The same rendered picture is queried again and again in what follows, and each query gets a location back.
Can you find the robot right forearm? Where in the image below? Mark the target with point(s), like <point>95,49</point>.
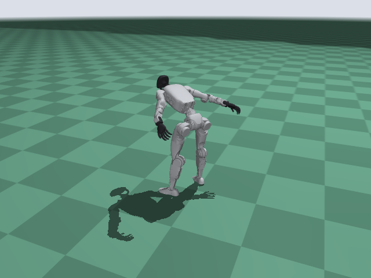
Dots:
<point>216,100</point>

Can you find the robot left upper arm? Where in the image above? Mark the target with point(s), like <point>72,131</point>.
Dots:
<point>161,96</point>

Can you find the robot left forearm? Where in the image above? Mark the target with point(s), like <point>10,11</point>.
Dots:
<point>159,111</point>

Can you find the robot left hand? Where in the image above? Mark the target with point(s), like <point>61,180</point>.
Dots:
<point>162,131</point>

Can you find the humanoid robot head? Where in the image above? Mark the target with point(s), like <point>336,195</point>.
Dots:
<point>162,81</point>

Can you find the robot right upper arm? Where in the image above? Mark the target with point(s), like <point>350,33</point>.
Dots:
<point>195,93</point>

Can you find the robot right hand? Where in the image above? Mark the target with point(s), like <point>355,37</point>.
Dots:
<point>232,106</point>

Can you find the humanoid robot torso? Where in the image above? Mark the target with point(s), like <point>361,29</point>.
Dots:
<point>180,99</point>

